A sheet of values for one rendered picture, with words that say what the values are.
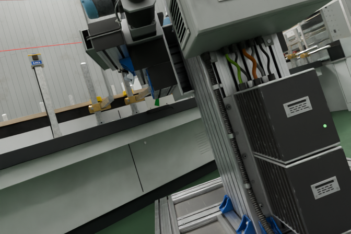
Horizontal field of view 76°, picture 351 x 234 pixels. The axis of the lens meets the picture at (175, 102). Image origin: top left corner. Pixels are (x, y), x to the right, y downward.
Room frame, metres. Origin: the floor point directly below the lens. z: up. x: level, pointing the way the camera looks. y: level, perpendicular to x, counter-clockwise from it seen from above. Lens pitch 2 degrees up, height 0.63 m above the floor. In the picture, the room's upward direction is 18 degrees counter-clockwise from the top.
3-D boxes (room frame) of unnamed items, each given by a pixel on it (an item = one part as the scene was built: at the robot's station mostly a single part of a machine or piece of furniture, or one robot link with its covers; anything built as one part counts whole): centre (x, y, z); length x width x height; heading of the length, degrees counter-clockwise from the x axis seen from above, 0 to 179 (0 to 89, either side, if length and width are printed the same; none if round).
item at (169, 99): (1.70, 0.09, 0.75); 0.26 x 0.01 x 0.10; 120
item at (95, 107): (1.50, 0.49, 0.82); 0.14 x 0.06 x 0.05; 120
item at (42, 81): (1.36, 0.74, 0.93); 0.05 x 0.05 x 0.45; 30
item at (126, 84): (1.61, 0.30, 0.90); 0.04 x 0.04 x 0.48; 30
